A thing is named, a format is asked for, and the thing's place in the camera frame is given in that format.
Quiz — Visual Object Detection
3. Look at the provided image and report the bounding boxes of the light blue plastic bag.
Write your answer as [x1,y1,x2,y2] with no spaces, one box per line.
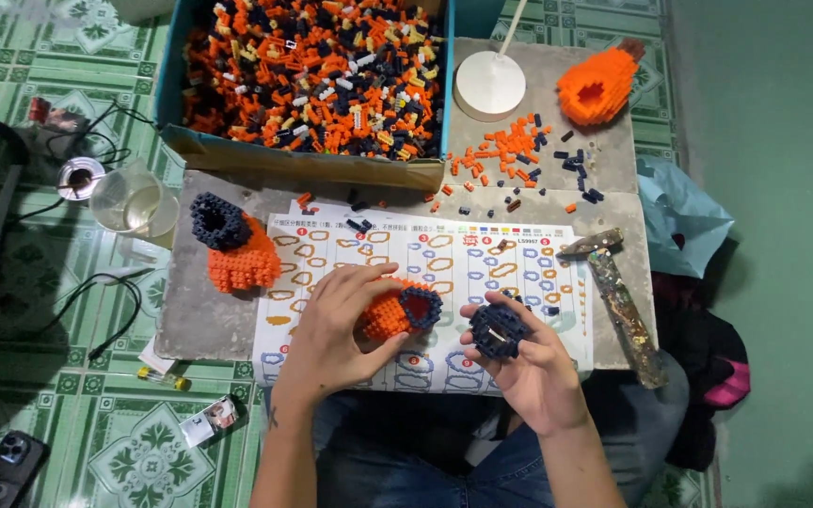
[636,155,735,279]

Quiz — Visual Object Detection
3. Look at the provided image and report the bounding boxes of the black and pink cloth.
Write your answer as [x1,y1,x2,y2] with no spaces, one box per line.
[650,271,752,472]

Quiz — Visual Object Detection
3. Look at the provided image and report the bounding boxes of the clear plastic jug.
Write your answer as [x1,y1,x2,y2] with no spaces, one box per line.
[89,158,180,239]

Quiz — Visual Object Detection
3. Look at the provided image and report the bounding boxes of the paint-spattered hammer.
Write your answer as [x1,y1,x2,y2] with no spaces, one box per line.
[557,227,669,390]

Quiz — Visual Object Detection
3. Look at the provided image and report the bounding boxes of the small printed paper packet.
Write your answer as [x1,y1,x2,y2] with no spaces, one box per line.
[179,397,239,450]

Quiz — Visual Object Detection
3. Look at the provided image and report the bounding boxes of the orange brick piece with navy ring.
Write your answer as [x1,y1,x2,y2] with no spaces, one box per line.
[360,278,444,342]

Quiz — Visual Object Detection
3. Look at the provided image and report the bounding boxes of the black smartphone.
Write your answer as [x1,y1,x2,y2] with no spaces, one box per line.
[0,430,51,508]

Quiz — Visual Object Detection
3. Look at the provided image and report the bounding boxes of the orange and navy brick assembly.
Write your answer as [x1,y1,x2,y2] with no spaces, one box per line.
[189,192,282,294]

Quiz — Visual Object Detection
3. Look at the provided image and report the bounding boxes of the grey stone slab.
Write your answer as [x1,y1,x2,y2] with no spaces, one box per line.
[154,37,658,371]

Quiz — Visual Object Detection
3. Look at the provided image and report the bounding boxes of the printed instruction sheet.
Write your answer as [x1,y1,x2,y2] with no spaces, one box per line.
[251,199,595,396]

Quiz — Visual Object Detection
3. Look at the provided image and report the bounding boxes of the black cable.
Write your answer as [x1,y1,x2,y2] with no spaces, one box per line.
[25,99,157,362]

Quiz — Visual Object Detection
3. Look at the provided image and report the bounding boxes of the blue cardboard box of bricks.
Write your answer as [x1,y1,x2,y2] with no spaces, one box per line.
[154,0,457,193]

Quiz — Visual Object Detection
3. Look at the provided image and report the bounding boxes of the small yellow-capped vial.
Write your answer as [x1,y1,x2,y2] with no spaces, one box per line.
[137,365,189,392]

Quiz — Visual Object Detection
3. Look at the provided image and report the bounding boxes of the white paper slip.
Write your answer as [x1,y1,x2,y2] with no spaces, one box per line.
[138,337,179,376]

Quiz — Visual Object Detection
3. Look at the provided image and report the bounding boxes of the person's blue jeans legs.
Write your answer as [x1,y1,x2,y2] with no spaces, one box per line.
[263,349,691,508]

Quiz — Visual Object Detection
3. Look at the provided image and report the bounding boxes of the round metal tin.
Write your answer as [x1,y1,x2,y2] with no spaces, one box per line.
[57,157,107,202]

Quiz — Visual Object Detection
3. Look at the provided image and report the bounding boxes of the white round lamp base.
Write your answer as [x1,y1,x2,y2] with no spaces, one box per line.
[454,0,529,123]

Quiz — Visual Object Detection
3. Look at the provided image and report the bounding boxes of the orange brick model with brown tip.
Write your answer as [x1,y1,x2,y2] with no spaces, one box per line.
[556,38,647,128]

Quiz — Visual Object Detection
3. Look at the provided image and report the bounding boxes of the person's left hand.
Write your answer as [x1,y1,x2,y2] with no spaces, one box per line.
[270,262,411,412]

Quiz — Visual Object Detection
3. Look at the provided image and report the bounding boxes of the navy brick ring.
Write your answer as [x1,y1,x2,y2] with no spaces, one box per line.
[469,302,529,361]

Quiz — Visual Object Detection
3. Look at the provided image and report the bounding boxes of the pile of loose orange and navy bricks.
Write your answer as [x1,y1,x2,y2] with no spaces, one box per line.
[429,113,606,217]

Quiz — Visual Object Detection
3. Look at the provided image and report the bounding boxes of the person's right hand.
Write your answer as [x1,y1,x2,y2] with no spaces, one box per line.
[459,291,592,438]

